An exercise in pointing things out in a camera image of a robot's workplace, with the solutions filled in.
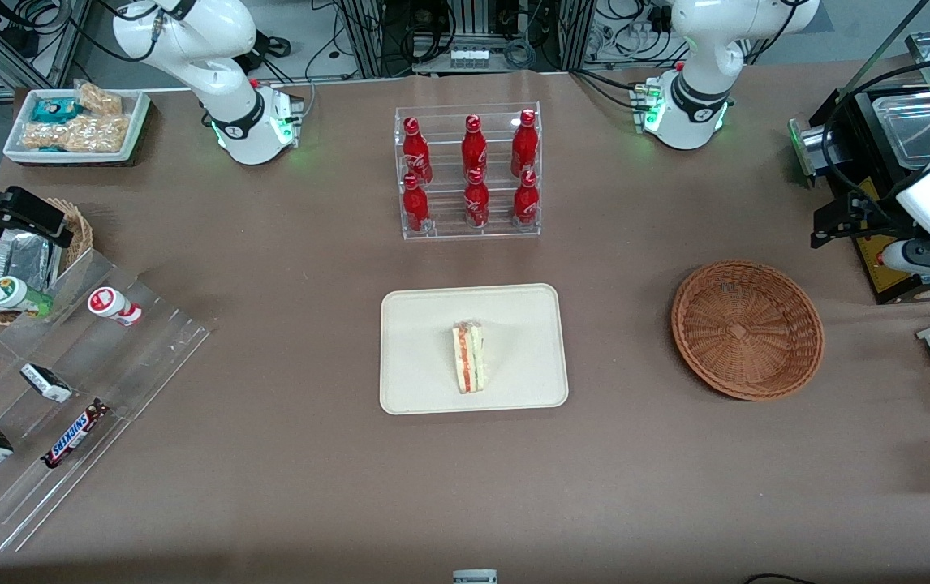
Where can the white rectangular snack bin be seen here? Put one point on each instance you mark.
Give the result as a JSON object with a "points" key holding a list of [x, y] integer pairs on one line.
{"points": [[139, 122]]}

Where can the red cola bottle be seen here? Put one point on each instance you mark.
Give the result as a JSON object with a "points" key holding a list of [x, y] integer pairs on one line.
{"points": [[416, 154], [476, 203], [474, 146], [526, 201], [524, 146], [415, 207]]}

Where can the large rice cracker bag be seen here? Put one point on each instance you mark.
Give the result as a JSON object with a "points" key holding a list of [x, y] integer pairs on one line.
{"points": [[79, 134]]}

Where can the small white label block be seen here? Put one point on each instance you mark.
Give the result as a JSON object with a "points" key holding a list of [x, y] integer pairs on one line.
{"points": [[475, 577]]}

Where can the snickers bar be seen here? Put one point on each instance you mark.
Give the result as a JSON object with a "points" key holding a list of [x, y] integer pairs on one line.
{"points": [[75, 434]]}

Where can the red label yoghurt bottle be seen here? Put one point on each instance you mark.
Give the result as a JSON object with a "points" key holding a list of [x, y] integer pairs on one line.
{"points": [[112, 304]]}

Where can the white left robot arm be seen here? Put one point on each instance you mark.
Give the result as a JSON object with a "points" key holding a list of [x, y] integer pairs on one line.
{"points": [[700, 81]]}

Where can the cream rectangular serving tray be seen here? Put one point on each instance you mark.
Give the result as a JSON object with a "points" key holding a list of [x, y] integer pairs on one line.
{"points": [[514, 324]]}

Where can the clear acrylic stepped display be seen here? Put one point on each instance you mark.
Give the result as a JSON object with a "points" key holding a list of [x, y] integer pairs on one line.
{"points": [[124, 365]]}

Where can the small wicker basket with foil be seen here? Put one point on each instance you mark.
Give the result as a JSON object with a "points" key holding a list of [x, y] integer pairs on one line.
{"points": [[79, 231]]}

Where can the triangular sandwich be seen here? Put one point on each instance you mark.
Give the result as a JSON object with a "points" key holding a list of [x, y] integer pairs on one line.
{"points": [[469, 361]]}

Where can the round brown wicker basket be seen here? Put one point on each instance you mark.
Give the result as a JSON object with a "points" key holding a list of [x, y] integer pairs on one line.
{"points": [[745, 332]]}

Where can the white power strip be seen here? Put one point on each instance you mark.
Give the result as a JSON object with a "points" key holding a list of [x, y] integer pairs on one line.
{"points": [[469, 58]]}

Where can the small rice cracker bag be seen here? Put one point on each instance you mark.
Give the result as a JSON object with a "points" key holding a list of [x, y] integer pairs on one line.
{"points": [[100, 99]]}

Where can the green label yoghurt bottle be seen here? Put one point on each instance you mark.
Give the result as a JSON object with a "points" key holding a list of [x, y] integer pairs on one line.
{"points": [[10, 294]]}

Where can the silver foil packet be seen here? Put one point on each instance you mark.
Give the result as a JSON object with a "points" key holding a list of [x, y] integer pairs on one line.
{"points": [[15, 255]]}

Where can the black food warmer machine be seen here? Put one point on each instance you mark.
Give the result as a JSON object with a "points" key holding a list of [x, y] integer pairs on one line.
{"points": [[879, 130]]}

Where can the teal snack packet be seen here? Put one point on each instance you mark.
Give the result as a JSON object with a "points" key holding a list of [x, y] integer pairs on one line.
{"points": [[55, 109]]}

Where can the aluminium equipment frame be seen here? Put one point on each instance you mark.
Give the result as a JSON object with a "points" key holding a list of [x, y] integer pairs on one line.
{"points": [[363, 36]]}

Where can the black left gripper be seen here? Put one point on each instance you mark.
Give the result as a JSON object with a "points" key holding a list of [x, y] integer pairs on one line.
{"points": [[873, 221]]}

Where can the clear acrylic bottle rack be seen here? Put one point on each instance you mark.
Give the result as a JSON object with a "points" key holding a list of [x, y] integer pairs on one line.
{"points": [[447, 227]]}

